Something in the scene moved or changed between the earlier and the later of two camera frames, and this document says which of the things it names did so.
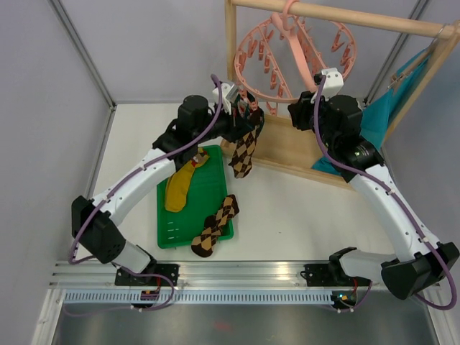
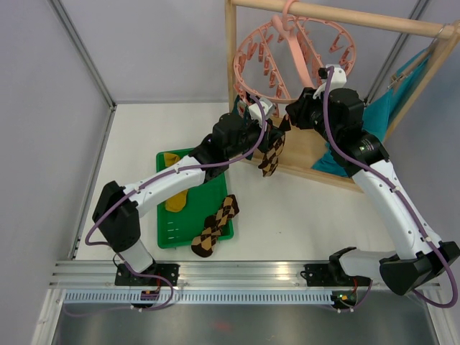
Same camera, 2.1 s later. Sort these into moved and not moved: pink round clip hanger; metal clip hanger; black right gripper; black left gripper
Moved: black left gripper
Not moved: black right gripper; pink round clip hanger; metal clip hanger
